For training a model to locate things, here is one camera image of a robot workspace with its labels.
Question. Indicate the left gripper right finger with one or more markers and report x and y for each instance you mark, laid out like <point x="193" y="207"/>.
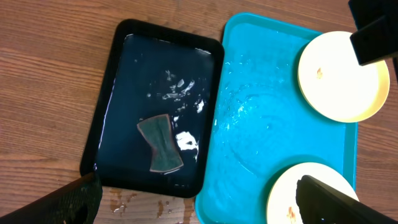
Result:
<point x="321" y="204"/>

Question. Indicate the black plastic tray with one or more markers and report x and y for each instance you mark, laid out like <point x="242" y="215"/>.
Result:
<point x="153" y="70"/>

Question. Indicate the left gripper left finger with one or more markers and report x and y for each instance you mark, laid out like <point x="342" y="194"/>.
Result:
<point x="76" y="202"/>

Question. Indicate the yellow plate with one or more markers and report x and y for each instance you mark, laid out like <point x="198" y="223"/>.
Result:
<point x="336" y="85"/>
<point x="281" y="204"/>

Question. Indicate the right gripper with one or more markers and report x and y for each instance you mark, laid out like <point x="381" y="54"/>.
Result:
<point x="376" y="35"/>

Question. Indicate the teal plastic tray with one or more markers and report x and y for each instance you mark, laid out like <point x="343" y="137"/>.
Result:
<point x="262" y="123"/>

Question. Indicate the green scrub sponge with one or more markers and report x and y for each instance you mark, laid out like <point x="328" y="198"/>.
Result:
<point x="157" y="132"/>

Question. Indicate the yellow plate bottom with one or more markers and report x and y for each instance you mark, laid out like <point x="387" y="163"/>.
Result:
<point x="281" y="204"/>

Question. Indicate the yellow plate top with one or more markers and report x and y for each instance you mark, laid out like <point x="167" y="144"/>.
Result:
<point x="336" y="85"/>

